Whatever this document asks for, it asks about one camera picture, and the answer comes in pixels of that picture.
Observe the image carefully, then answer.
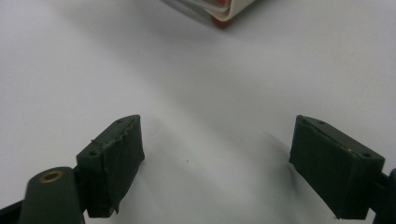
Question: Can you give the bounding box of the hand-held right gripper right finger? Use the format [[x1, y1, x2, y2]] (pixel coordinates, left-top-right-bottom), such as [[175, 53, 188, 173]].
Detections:
[[289, 114, 387, 220]]

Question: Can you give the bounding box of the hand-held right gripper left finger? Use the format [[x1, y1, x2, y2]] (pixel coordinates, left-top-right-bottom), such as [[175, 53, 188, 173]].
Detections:
[[76, 114, 146, 218]]

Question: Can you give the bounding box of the cream storage box with knob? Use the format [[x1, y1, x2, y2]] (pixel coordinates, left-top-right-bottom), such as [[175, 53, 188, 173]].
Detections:
[[205, 0, 260, 30]]

